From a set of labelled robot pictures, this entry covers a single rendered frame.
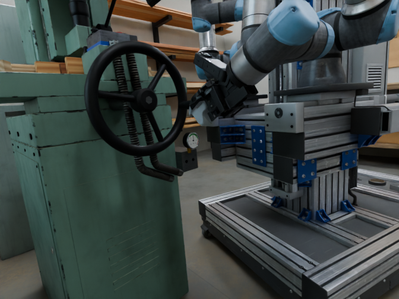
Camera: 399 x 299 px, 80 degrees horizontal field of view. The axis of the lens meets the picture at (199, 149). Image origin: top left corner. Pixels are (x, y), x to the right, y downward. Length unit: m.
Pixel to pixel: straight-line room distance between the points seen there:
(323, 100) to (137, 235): 0.76
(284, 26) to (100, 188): 0.64
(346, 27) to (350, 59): 0.46
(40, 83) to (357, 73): 1.22
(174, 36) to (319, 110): 3.48
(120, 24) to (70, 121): 3.02
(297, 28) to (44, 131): 0.62
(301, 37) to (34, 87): 0.62
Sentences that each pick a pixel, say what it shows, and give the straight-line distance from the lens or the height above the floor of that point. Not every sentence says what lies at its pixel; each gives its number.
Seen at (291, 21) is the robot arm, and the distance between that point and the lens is 0.44.
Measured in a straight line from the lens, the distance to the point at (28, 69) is 0.91.
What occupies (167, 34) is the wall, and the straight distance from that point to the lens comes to 4.06.
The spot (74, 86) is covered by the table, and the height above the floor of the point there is 0.87.
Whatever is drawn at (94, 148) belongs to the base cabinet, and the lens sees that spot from 0.78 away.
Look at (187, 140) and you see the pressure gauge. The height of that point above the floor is 0.67.
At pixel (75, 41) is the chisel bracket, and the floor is 1.03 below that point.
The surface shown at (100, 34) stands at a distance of 0.73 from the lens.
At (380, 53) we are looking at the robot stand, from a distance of 1.44.
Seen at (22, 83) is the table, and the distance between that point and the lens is 0.74.
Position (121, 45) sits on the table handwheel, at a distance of 0.63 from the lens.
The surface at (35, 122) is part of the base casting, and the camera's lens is 0.74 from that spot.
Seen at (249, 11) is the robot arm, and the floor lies 0.99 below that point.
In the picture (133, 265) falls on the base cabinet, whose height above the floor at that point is 0.26.
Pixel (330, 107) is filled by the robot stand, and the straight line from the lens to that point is 0.88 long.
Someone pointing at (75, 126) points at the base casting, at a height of 0.76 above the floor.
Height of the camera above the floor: 0.78
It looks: 10 degrees down
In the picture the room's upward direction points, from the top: 5 degrees counter-clockwise
